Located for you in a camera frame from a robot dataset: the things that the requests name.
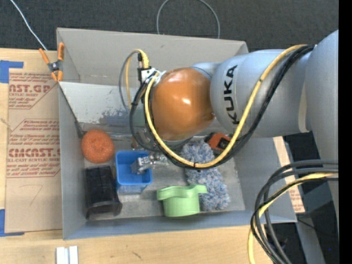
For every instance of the black plastic holder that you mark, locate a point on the black plastic holder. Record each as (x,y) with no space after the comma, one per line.
(100,191)

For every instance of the blue plastic box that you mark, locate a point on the blue plastic box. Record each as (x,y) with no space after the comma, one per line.
(125,175)

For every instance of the brown cardboard board red print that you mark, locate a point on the brown cardboard board red print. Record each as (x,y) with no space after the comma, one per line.
(33,136)

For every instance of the orange round scrub sponge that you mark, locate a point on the orange round scrub sponge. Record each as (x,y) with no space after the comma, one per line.
(97,146)

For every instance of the blue and white fluffy cloth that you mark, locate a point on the blue and white fluffy cloth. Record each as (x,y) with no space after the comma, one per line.
(209,183)

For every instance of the grey metal bin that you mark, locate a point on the grey metal bin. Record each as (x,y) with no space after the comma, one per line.
(96,54)

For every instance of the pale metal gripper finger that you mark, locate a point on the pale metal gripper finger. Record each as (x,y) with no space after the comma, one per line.
(143,170)
(143,160)

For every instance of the orange and black tool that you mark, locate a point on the orange and black tool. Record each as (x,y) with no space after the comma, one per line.
(217,142)

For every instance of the light green plastic cup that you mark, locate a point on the light green plastic cup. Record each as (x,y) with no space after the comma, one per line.
(180,202)

